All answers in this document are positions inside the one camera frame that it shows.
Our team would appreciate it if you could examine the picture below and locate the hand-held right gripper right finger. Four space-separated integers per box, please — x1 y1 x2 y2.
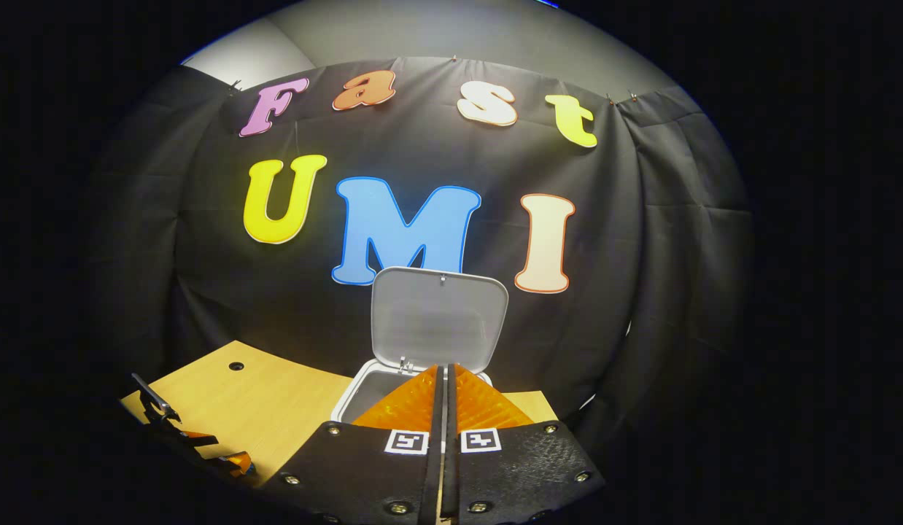
441 363 607 525

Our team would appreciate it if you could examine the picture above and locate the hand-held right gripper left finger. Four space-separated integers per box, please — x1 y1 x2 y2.
266 363 445 525

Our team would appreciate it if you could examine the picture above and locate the white desktop garbage bin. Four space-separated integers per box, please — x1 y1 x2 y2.
331 266 511 425

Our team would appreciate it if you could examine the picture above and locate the black backdrop cloth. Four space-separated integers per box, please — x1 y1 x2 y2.
83 57 755 467

